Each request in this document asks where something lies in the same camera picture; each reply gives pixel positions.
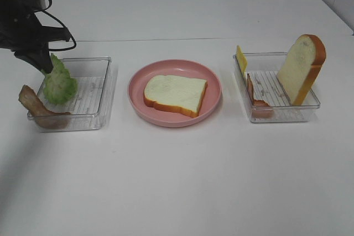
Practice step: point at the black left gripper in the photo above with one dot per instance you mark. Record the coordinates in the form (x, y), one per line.
(22, 31)

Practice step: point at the green lettuce leaf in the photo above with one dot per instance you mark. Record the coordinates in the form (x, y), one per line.
(59, 86)

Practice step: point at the brown bacon strip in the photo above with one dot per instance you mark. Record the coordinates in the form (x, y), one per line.
(36, 104)

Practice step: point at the bread slice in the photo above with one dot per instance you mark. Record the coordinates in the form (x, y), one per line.
(177, 94)
(301, 67)

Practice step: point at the yellow cheese slice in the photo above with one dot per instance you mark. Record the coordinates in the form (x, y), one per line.
(241, 59)

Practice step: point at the pink bacon strip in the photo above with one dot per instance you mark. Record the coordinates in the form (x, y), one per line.
(260, 108)

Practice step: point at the left clear plastic tray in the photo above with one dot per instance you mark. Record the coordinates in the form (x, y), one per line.
(90, 108)

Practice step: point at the clear plastic tray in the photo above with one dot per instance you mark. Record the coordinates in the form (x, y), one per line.
(263, 68)
(90, 108)

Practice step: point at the pink round plate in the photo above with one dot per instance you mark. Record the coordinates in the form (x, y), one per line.
(180, 68)

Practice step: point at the right clear plastic tray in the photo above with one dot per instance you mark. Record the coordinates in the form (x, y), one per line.
(263, 68)

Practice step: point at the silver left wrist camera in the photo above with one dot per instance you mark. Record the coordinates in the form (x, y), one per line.
(35, 5)

